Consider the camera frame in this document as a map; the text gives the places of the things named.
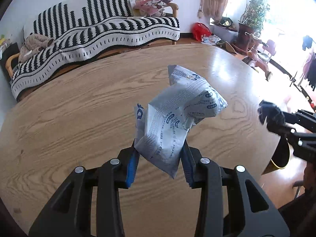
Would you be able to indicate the black white striped sofa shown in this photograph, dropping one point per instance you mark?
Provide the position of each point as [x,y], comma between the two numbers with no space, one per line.
[82,29]

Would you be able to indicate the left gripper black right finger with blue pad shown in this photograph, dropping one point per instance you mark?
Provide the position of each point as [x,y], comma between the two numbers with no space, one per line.
[231,201]

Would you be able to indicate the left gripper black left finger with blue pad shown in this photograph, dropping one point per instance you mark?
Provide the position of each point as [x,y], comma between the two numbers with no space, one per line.
[87,202]

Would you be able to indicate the brown plush toy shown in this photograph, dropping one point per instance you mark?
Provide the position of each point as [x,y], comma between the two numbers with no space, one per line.
[33,45]

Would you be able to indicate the pink cartoon cushion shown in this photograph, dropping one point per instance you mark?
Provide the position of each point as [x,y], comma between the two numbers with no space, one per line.
[148,8]

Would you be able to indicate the red plastic bag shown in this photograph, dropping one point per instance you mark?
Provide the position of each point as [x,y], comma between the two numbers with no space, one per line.
[199,31]

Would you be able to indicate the papers on floor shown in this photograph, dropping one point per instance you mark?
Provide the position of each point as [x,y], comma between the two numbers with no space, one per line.
[210,40]

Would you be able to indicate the pink kids tricycle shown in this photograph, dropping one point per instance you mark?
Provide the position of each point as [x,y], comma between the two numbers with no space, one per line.
[254,58]

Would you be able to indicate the person's right hand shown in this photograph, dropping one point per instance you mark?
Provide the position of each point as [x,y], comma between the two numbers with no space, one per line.
[309,176]

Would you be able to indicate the green potted plant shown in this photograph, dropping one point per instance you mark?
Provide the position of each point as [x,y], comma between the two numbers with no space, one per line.
[251,21]

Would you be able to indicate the white blue printed wrapper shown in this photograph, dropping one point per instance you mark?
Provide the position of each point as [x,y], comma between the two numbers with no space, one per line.
[162,126]

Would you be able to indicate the black trash bin yellow rim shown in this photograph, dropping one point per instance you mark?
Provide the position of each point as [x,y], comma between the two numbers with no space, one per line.
[280,157]

